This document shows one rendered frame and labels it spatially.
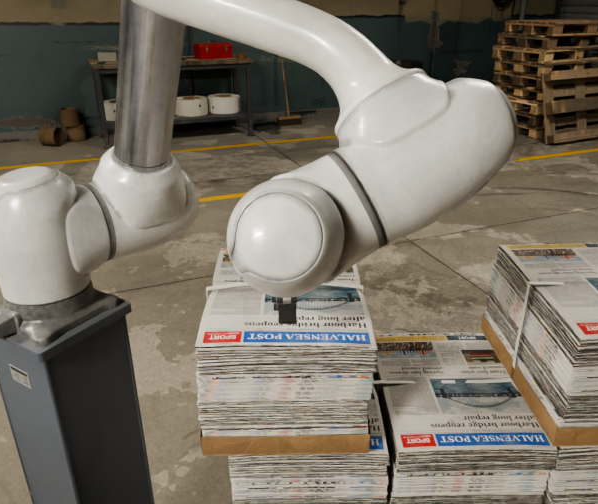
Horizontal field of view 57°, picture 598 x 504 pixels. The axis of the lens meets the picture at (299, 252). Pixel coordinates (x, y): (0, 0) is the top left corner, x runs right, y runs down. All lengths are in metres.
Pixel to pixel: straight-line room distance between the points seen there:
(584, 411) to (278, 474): 0.54
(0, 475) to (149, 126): 1.65
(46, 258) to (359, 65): 0.67
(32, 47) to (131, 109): 6.32
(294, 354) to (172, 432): 1.49
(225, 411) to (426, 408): 0.40
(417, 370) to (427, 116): 0.80
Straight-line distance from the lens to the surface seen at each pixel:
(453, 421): 1.11
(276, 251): 0.42
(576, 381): 1.03
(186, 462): 2.19
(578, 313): 1.05
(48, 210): 1.01
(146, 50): 0.93
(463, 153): 0.49
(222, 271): 1.08
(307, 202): 0.42
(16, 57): 7.31
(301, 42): 0.56
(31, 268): 1.03
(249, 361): 0.87
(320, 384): 0.91
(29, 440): 1.30
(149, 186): 1.04
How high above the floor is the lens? 1.55
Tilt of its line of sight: 25 degrees down
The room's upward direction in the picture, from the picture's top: straight up
